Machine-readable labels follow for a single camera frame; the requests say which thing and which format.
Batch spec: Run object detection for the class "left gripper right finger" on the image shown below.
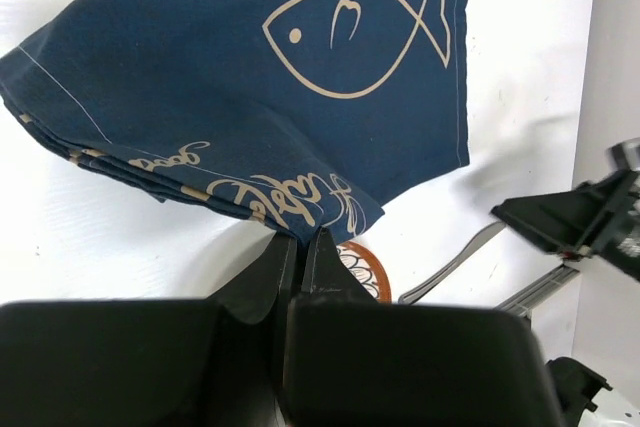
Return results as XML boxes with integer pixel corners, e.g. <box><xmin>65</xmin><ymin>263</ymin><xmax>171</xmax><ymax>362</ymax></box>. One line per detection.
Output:
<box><xmin>300</xmin><ymin>228</ymin><xmax>373</xmax><ymax>304</ymax></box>

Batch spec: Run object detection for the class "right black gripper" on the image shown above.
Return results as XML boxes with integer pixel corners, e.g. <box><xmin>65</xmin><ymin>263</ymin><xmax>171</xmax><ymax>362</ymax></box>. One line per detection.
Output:
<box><xmin>491</xmin><ymin>137</ymin><xmax>639</xmax><ymax>281</ymax></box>

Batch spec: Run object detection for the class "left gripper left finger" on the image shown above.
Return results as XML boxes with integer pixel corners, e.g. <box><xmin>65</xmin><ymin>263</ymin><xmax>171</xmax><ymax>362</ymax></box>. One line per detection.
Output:
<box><xmin>207</xmin><ymin>233</ymin><xmax>298</xmax><ymax>325</ymax></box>

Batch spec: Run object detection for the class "floral ceramic plate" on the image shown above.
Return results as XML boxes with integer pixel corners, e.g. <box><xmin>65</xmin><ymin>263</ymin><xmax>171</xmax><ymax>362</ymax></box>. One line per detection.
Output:
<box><xmin>337</xmin><ymin>241</ymin><xmax>392</xmax><ymax>303</ymax></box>

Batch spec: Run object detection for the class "blue fish placemat cloth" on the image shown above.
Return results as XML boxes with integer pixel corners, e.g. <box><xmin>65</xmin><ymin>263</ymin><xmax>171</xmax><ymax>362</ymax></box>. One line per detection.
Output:
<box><xmin>1</xmin><ymin>0</ymin><xmax>469</xmax><ymax>243</ymax></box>

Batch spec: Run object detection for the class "aluminium side rail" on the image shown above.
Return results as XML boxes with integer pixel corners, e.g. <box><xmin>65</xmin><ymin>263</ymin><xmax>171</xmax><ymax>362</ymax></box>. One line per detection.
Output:
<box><xmin>497</xmin><ymin>265</ymin><xmax>580</xmax><ymax>322</ymax></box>

